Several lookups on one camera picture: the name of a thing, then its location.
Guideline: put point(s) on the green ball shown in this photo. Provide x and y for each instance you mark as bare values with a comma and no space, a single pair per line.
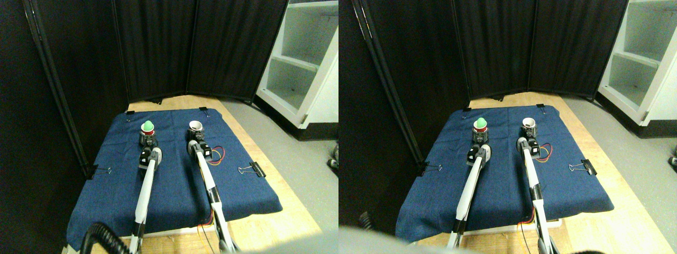
481,123
147,126

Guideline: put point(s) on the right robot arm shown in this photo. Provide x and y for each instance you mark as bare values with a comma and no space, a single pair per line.
207,180
533,180

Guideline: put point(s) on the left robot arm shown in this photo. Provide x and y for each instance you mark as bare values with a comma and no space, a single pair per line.
469,193
145,196

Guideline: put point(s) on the dark blue cloth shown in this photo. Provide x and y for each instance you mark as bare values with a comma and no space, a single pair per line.
174,196
502,196

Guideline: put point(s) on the low white table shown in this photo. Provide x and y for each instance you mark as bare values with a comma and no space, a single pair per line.
497,228

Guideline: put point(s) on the curtain stand pole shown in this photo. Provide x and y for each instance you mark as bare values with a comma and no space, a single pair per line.
387,79
55,84

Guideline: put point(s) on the white shelf unit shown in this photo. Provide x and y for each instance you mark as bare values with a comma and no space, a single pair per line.
312,90
650,79

